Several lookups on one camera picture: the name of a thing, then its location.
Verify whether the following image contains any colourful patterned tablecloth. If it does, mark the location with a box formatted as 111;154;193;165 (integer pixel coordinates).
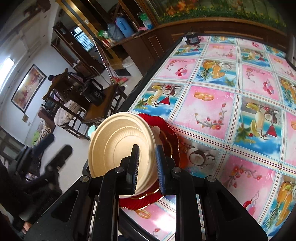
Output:
123;35;295;240

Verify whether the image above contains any small black device on table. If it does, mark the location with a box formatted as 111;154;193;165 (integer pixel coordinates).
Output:
185;32;200;45

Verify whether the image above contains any white plastic bucket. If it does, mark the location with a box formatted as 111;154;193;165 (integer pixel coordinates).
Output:
122;56;141;76

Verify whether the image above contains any wooden cabinet counter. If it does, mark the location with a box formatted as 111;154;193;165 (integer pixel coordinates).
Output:
107;17;289;75

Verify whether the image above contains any large red glass plate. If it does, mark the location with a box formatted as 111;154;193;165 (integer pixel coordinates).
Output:
119;113;180;210

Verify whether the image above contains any small beige bowl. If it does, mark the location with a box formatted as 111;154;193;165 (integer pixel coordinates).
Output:
88;112;158;195

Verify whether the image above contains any stainless steel thermos jug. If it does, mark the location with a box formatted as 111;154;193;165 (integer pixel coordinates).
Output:
285;33;296;69

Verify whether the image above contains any blue water jug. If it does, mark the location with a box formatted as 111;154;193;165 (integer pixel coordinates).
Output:
115;16;135;38

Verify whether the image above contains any wooden chair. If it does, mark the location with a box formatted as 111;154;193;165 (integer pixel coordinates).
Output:
43;69;127;140

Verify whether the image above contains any floral aquarium backdrop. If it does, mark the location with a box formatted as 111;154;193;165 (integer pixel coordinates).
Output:
147;0;287;33

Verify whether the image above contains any framed wall painting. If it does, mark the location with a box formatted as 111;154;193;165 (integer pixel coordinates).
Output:
11;64;47;113

